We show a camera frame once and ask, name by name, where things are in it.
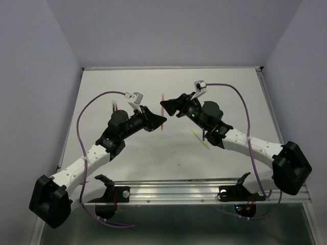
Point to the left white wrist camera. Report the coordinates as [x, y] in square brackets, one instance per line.
[134, 100]

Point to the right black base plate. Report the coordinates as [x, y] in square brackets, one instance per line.
[237, 193]

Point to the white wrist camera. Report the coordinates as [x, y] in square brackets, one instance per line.
[200, 88]
[134, 100]

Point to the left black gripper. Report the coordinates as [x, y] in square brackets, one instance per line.
[155, 121]

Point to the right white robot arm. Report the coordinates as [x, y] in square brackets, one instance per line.
[288, 167]

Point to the aluminium mounting rail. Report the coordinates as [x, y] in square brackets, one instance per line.
[177, 193]

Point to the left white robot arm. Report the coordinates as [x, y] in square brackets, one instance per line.
[51, 197]

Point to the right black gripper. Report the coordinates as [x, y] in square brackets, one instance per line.
[180, 103]

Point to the orange pen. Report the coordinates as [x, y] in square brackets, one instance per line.
[162, 111]

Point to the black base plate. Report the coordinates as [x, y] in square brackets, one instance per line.
[237, 193]
[114, 194]

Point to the yellow pen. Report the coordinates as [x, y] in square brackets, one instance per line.
[200, 139]

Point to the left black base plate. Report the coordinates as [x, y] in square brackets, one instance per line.
[114, 194]

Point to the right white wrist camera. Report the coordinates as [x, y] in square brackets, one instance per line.
[200, 88]

